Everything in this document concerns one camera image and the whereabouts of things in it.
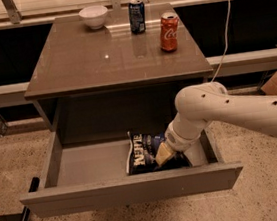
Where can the grey cabinet with counter top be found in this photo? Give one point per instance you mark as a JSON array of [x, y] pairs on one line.
[[91, 86]]

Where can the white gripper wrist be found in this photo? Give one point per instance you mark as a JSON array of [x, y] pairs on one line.
[[177, 141]]

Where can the blue Kettle chip bag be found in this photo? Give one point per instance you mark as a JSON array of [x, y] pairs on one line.
[[142, 152]]

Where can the black floor bar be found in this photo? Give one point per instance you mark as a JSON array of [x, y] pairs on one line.
[[22, 217]]

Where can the white ceramic bowl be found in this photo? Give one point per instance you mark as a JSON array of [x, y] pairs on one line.
[[94, 17]]

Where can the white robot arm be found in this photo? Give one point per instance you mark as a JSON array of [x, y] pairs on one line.
[[199, 105]]

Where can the red Coca-Cola can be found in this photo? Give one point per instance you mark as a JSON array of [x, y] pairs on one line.
[[169, 26]]

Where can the grey horizontal rail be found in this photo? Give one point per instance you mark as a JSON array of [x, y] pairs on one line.
[[11, 95]]

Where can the blue soda can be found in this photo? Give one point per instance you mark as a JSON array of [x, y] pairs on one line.
[[137, 16]]

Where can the open grey top drawer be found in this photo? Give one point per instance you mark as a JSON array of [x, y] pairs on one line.
[[83, 177]]

